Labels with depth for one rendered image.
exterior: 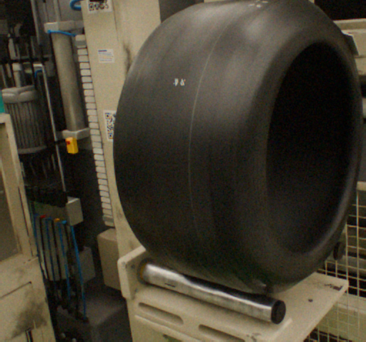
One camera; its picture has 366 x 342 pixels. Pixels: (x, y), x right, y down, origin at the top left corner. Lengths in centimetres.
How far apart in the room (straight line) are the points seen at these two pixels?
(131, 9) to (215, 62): 37
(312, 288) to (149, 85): 65
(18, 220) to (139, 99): 60
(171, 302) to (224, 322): 14
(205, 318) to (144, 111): 45
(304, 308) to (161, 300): 32
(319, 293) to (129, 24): 74
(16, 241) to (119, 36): 60
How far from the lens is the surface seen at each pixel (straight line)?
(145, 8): 119
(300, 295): 126
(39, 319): 146
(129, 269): 118
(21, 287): 140
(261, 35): 87
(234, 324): 107
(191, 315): 111
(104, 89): 121
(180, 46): 91
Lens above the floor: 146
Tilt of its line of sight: 16 degrees down
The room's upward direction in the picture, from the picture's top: 6 degrees counter-clockwise
